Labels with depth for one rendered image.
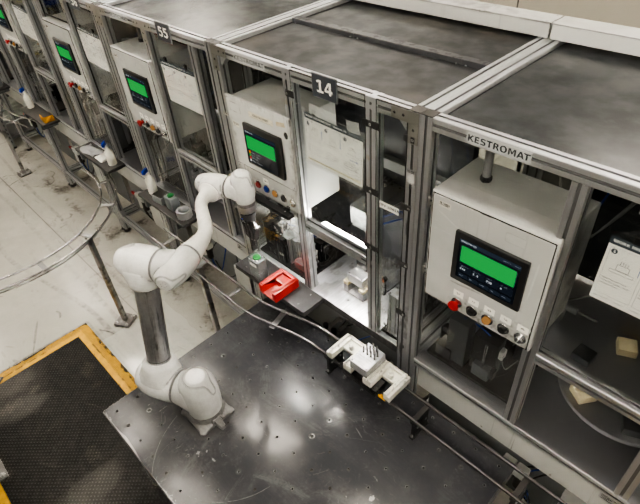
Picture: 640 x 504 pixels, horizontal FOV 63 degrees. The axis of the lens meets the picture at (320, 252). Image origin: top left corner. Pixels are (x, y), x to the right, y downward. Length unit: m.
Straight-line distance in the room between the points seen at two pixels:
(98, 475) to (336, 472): 1.54
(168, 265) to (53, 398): 1.98
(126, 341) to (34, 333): 0.72
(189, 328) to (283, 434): 1.64
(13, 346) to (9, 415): 0.62
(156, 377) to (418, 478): 1.16
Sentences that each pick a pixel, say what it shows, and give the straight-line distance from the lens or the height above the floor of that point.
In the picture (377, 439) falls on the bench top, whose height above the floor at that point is 0.68.
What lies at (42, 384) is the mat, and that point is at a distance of 3.93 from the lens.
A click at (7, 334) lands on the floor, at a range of 4.43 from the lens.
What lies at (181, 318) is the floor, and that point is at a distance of 3.93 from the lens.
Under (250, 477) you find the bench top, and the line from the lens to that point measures 2.33.
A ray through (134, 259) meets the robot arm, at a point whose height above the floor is 1.49.
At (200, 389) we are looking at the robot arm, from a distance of 2.30.
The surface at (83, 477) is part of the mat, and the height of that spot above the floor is 0.01.
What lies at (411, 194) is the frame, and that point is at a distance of 1.78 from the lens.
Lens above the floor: 2.73
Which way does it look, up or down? 40 degrees down
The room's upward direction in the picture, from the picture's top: 5 degrees counter-clockwise
